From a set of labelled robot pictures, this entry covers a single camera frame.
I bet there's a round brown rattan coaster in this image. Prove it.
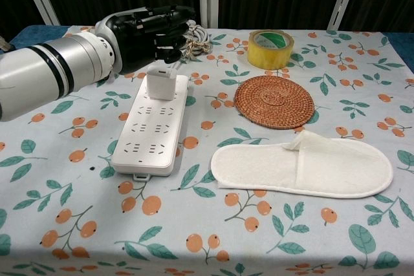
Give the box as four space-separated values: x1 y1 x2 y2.
234 75 316 129

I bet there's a white disposable slipper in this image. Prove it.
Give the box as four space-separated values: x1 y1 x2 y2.
210 129 395 200

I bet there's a grey cable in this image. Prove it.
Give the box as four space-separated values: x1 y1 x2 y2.
170 19 212 72

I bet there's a yellowish clear tape roll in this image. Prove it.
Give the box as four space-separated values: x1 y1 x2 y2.
246 29 295 71

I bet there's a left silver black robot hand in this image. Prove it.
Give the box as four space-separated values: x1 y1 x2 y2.
94 4 197 75

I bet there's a floral fruit print tablecloth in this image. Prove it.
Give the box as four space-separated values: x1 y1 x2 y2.
0 25 414 276

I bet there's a white power strip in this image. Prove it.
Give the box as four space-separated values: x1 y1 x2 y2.
111 74 190 181

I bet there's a white charger plug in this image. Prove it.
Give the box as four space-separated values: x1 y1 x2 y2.
146 65 177 101

